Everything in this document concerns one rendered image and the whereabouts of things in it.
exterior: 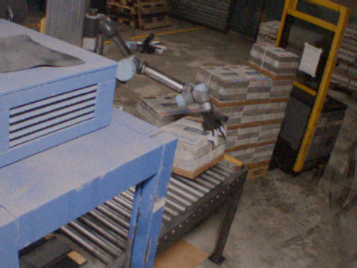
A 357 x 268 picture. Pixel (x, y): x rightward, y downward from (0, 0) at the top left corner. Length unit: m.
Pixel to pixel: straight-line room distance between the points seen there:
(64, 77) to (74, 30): 1.74
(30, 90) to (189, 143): 1.49
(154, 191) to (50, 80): 0.50
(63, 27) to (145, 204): 1.72
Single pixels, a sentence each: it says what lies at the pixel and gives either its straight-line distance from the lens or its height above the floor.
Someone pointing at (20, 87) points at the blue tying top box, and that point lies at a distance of 1.01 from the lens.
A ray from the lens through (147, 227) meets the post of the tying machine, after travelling 1.42.
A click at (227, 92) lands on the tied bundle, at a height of 0.97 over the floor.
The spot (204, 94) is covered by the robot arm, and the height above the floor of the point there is 1.29.
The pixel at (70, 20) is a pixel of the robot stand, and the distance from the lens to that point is 2.83.
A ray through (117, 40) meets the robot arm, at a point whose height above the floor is 1.31.
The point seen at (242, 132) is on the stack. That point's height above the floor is 0.56.
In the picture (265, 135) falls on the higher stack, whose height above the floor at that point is 0.49.
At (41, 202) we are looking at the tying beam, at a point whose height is 1.55.
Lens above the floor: 2.12
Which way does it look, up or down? 26 degrees down
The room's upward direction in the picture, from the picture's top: 11 degrees clockwise
